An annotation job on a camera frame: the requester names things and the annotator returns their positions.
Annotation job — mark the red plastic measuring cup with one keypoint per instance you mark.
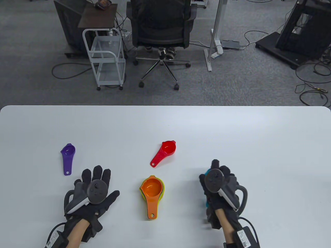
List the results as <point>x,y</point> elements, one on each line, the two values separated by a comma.
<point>168,148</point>

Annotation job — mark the dark brown side table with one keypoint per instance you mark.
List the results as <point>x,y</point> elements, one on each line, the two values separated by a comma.
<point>97,18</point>

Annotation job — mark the black display stand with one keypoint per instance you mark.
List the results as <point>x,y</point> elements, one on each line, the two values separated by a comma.
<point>297,38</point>

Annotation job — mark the black floor cabinet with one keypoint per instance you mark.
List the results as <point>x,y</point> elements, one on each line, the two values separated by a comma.
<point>69,23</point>

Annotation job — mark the person's left hand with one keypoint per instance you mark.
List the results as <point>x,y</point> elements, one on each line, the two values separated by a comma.
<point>99,173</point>

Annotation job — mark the black power adapter box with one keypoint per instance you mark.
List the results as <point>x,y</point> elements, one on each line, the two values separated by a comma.
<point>230,44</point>

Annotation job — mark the black mesh office chair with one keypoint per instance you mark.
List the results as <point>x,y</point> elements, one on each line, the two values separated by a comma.
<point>160,23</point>

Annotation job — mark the black labelled wrist box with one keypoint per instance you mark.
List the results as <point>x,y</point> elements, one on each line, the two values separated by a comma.
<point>57,240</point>
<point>244,237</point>

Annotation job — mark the person's right hand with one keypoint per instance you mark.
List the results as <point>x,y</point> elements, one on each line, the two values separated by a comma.
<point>228,172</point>

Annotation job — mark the yellow plastic measuring cup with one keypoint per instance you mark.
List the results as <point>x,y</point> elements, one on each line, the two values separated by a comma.
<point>163,186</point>

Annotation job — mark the orange plastic measuring cup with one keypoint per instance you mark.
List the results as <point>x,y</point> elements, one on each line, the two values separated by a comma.
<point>152,188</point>

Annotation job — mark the green plastic measuring cup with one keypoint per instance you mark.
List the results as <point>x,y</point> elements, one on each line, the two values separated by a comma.
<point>160,197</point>

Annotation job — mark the person's left forearm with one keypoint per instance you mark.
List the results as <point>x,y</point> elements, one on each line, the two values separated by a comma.
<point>77,232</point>

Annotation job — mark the white metal desk leg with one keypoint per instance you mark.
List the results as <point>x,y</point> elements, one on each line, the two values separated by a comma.
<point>216,25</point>

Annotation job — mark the light blue plastic measuring cup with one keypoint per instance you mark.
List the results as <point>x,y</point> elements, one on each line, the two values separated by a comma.
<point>207,204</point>

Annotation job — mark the grey tracking controller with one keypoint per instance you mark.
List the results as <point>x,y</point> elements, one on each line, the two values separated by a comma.
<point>97,191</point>
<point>213,180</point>

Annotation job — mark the person's right forearm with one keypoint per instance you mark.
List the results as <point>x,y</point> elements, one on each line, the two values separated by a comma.
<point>227,224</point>

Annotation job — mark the purple plastic measuring cup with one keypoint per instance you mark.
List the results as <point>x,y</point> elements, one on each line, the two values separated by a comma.
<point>67,160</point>

